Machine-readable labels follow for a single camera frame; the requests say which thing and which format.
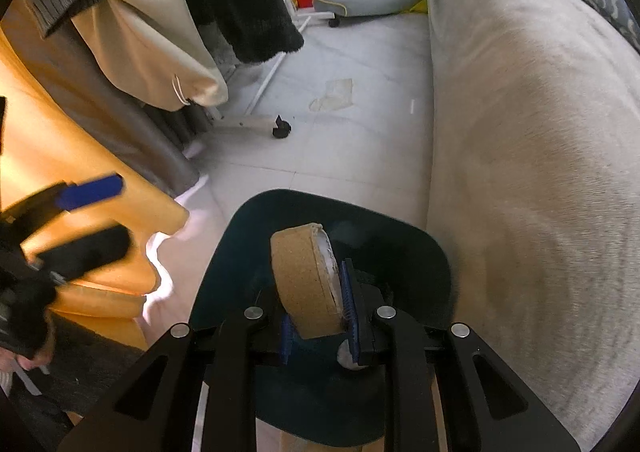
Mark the dark green trash bin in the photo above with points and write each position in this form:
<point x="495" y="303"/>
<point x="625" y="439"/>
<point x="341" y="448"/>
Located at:
<point x="400" y="252"/>

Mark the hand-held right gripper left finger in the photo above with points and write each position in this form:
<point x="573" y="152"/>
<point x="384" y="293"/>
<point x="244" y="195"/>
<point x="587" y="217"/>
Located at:
<point x="287" y="342"/>

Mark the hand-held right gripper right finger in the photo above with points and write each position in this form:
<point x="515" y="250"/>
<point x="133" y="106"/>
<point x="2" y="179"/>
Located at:
<point x="347" y="304"/>

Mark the wide brown tape roll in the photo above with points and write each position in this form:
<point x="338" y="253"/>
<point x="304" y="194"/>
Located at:
<point x="300" y="277"/>

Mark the white clothes rack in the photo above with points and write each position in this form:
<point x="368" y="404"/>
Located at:
<point x="270" y="77"/>

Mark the bed with grey sheet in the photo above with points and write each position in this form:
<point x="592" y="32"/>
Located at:
<point x="530" y="157"/>

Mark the hanging clothes on rack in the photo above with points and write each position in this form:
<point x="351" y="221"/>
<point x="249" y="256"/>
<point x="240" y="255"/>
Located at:
<point x="150" y="142"/>

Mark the grey cushion with yellow trim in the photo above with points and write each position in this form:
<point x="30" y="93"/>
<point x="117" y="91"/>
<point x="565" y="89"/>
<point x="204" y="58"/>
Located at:
<point x="365" y="0"/>

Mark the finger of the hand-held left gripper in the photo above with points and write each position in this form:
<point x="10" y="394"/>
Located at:
<point x="85" y="252"/>
<point x="90" y="190"/>

